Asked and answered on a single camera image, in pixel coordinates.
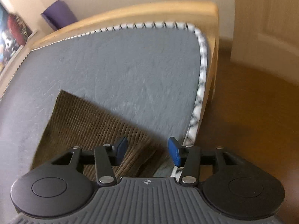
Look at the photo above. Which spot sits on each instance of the colourful wall poster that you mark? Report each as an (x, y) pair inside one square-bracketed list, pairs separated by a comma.
[(14, 35)]

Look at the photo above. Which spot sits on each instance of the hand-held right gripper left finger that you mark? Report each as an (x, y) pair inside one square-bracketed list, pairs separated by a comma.
[(122, 148)]

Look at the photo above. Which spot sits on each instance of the grey quilted mattress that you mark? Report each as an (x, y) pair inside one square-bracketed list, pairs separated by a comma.
[(128, 70)]

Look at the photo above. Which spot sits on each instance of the cream panelled door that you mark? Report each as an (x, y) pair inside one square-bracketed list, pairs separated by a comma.
[(264, 23)]

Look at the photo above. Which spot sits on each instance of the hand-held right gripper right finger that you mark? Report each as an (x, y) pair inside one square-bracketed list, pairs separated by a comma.
[(174, 151)]

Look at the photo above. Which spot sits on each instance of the light wooden bed frame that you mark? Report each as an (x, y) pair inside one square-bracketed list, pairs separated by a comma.
[(151, 11)]

